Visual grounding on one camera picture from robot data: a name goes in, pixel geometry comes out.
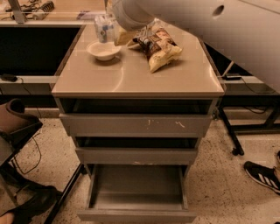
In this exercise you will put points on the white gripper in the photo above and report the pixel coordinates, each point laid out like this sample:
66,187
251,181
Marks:
129,23

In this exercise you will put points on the blue-labelled plastic water bottle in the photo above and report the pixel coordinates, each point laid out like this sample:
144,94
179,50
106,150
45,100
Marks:
104,28

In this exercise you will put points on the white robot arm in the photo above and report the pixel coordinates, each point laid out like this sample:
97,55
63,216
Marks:
245,31

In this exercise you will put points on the grey drawer cabinet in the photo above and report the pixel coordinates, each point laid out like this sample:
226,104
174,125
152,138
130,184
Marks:
125,85

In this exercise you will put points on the grey top drawer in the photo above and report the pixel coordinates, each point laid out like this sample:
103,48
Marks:
90,125

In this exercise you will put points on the grey middle drawer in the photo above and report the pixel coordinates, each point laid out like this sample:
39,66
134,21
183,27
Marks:
136,156

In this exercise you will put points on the grey open bottom drawer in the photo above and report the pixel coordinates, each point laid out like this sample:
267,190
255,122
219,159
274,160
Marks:
137,193

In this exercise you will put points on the white paper bowl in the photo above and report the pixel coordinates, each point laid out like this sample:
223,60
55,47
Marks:
103,51

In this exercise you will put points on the yellow brown chip bag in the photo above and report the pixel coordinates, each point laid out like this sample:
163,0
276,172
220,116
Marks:
157,45

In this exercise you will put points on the black adapter right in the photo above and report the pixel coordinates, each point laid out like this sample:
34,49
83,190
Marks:
231,77

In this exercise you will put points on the white stick with black tip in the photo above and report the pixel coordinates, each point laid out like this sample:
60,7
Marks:
228,68

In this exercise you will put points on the black power adapter left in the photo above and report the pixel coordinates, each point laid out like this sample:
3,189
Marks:
8,77

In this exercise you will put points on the dark office chair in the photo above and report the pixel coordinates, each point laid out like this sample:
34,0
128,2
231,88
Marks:
16,129

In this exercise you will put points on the black shoe left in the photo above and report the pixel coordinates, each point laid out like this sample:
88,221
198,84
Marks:
39,203

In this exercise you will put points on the black white striped sneaker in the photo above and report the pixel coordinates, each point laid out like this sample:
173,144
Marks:
263,175

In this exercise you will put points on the black table leg frame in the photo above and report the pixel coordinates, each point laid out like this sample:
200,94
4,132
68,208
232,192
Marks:
268,127

